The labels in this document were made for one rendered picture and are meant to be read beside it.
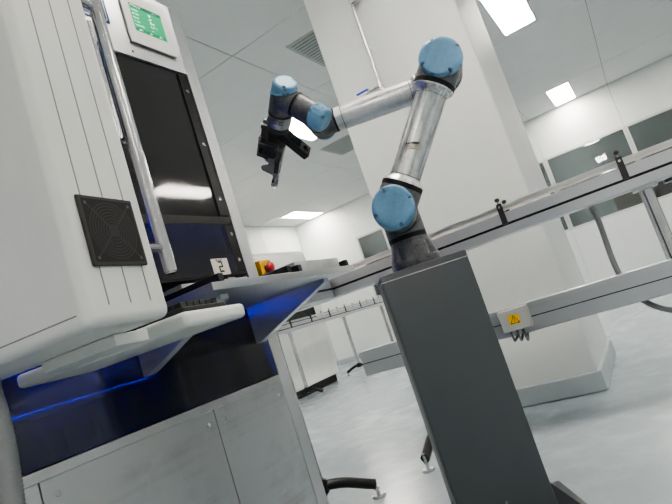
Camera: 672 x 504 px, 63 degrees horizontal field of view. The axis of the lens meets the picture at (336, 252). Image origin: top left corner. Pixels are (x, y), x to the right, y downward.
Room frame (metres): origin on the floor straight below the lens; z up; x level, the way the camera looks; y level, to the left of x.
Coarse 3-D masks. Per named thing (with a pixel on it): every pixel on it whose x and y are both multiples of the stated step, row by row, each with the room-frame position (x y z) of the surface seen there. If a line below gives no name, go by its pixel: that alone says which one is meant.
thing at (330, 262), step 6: (330, 258) 1.78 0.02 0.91; (336, 258) 1.82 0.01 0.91; (288, 264) 1.60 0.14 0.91; (294, 264) 1.59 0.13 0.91; (306, 264) 1.65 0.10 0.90; (312, 264) 1.68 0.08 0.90; (318, 264) 1.71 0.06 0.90; (324, 264) 1.74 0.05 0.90; (330, 264) 1.77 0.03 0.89; (336, 264) 1.81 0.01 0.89
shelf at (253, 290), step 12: (264, 276) 1.41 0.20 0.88; (276, 276) 1.46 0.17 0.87; (288, 276) 1.51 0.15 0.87; (300, 276) 1.56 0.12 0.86; (312, 276) 1.62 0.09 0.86; (324, 276) 1.74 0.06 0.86; (336, 276) 1.87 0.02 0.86; (204, 288) 1.25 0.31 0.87; (216, 288) 1.25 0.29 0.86; (228, 288) 1.29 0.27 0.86; (240, 288) 1.36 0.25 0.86; (252, 288) 1.44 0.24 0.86; (264, 288) 1.53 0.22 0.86; (276, 288) 1.63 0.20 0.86; (288, 288) 1.74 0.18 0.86; (180, 300) 1.29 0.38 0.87; (192, 300) 1.29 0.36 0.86; (228, 300) 1.53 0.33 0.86; (240, 300) 1.63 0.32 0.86; (252, 300) 1.75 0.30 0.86; (264, 300) 1.88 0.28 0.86
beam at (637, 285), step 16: (624, 272) 2.20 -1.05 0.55; (640, 272) 2.13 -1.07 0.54; (656, 272) 2.11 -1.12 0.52; (576, 288) 2.24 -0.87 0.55; (592, 288) 2.22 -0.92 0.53; (608, 288) 2.19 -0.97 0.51; (624, 288) 2.17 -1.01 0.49; (640, 288) 2.14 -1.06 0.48; (656, 288) 2.12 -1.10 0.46; (528, 304) 2.34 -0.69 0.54; (544, 304) 2.31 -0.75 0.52; (560, 304) 2.28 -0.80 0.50; (576, 304) 2.25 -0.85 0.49; (592, 304) 2.23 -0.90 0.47; (608, 304) 2.20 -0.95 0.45; (624, 304) 2.18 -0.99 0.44; (496, 320) 2.41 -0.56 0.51; (544, 320) 2.32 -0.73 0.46; (560, 320) 2.29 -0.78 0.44; (368, 352) 2.71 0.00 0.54; (384, 352) 2.67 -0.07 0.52; (368, 368) 2.73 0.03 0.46; (384, 368) 2.69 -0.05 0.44
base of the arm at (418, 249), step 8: (416, 232) 1.59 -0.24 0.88; (424, 232) 1.61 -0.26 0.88; (392, 240) 1.61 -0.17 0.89; (400, 240) 1.59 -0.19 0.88; (408, 240) 1.58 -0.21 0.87; (416, 240) 1.58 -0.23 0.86; (424, 240) 1.59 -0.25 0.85; (392, 248) 1.62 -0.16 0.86; (400, 248) 1.59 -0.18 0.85; (408, 248) 1.58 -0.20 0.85; (416, 248) 1.57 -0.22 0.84; (424, 248) 1.58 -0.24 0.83; (432, 248) 1.60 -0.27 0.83; (392, 256) 1.62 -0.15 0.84; (400, 256) 1.60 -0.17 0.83; (408, 256) 1.57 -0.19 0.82; (416, 256) 1.57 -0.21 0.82; (424, 256) 1.57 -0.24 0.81; (432, 256) 1.58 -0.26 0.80; (440, 256) 1.61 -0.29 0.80; (392, 264) 1.62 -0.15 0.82; (400, 264) 1.59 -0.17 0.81; (408, 264) 1.57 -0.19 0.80; (416, 264) 1.57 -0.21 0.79
